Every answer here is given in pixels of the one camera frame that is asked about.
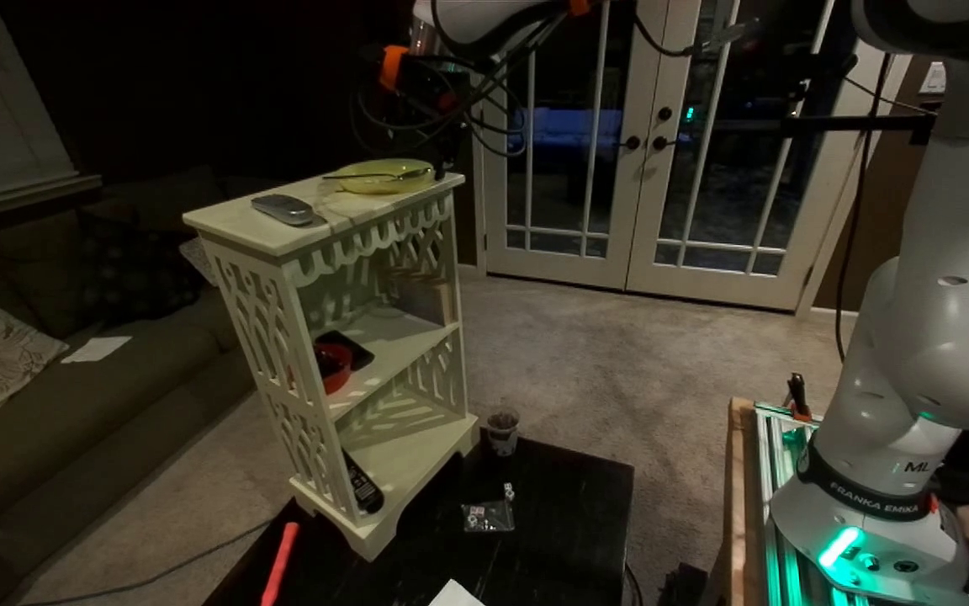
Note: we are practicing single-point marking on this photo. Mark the yellow bowl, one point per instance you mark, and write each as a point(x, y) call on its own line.
point(381, 175)

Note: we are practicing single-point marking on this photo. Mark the black remote on bottom shelf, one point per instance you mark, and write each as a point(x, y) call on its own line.
point(368, 496)

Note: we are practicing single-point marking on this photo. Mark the red bowl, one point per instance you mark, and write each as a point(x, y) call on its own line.
point(333, 365)

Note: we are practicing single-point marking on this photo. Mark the grey remote on shelf top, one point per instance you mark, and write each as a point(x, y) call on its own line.
point(284, 211)

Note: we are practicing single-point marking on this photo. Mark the white french doors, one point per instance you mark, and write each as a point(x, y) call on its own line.
point(698, 151)

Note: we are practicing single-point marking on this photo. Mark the small dark cup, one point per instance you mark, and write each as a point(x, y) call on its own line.
point(502, 432)

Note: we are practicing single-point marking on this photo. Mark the small plastic packet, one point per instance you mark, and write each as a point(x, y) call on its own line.
point(490, 518)

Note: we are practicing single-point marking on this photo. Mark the white wooden shelf unit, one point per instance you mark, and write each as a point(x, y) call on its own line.
point(381, 277)

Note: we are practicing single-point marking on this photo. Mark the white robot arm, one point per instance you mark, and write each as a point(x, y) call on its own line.
point(858, 502)

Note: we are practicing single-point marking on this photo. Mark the brown fabric sofa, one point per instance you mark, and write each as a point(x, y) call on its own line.
point(79, 435)

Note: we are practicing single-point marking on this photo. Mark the white paper on sofa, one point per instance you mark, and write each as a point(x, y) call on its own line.
point(96, 347)

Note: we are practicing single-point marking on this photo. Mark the black coffee table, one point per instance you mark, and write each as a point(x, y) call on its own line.
point(566, 545)

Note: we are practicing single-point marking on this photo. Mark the white paper on table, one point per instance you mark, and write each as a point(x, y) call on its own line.
point(460, 595)

